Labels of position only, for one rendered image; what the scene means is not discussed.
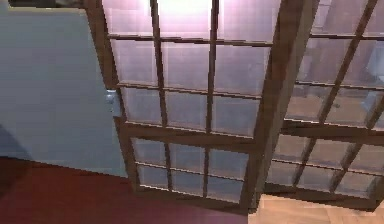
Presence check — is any brown glass-paned door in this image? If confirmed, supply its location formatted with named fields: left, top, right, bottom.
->
left=83, top=0, right=321, bottom=214
left=256, top=0, right=384, bottom=212

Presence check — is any grey door handle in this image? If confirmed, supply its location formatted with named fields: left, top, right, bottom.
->
left=105, top=90, right=122, bottom=118

